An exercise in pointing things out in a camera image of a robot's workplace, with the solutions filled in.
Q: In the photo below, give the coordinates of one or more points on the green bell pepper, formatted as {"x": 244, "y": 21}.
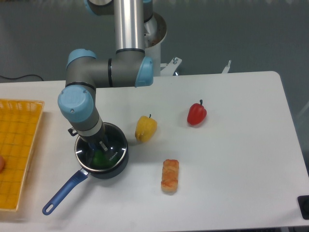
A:
{"x": 100, "y": 160}

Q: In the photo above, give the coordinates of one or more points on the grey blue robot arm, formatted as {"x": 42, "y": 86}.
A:
{"x": 129, "y": 68}

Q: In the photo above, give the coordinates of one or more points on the black device table corner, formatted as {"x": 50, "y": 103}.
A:
{"x": 303, "y": 202}

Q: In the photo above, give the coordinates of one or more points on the yellow wicker basket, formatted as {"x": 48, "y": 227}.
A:
{"x": 19, "y": 123}

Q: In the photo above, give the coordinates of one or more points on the glass pot lid blue knob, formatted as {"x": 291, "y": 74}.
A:
{"x": 116, "y": 143}

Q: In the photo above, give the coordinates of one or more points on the braided bread loaf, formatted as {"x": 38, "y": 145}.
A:
{"x": 170, "y": 174}

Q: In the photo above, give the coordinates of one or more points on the orange round food item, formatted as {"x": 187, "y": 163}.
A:
{"x": 2, "y": 163}

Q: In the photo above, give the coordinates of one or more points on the red bell pepper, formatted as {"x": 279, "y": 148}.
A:
{"x": 197, "y": 113}

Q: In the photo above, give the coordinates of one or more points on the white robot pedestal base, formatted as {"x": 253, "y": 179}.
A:
{"x": 194, "y": 37}

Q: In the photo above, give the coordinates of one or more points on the yellow bell pepper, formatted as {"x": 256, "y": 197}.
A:
{"x": 145, "y": 128}

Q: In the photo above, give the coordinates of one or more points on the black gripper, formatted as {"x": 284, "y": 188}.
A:
{"x": 91, "y": 136}

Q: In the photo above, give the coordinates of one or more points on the dark pot blue handle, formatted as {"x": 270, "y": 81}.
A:
{"x": 76, "y": 179}

